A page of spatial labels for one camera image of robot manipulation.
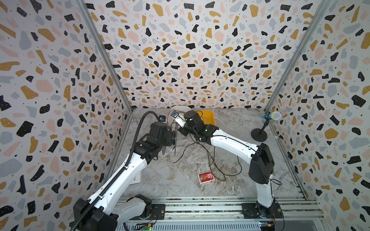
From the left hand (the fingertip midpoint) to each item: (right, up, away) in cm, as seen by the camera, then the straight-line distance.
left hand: (166, 131), depth 76 cm
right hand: (+6, +7, +5) cm, 11 cm away
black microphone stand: (+63, -5, +30) cm, 70 cm away
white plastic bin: (+4, +15, +43) cm, 45 cm away
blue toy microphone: (+63, +9, +8) cm, 64 cm away
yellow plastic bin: (+25, +10, +40) cm, 49 cm away
